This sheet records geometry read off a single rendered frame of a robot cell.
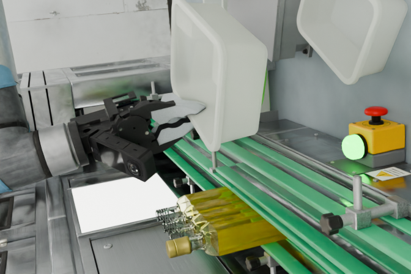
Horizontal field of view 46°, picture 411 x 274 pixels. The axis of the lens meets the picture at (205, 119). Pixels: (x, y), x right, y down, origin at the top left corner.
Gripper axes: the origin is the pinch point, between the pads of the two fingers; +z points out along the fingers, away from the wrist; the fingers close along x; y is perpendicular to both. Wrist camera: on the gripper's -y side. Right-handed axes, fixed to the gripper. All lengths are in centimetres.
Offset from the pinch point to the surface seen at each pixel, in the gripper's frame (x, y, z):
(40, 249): 55, 44, -41
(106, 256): 50, 27, -23
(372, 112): 8.1, -3.9, 29.8
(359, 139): 11.5, -5.3, 26.2
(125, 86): 50, 116, -1
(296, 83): 19.7, 31.0, 33.3
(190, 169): 54, 55, 8
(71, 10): 98, 389, -7
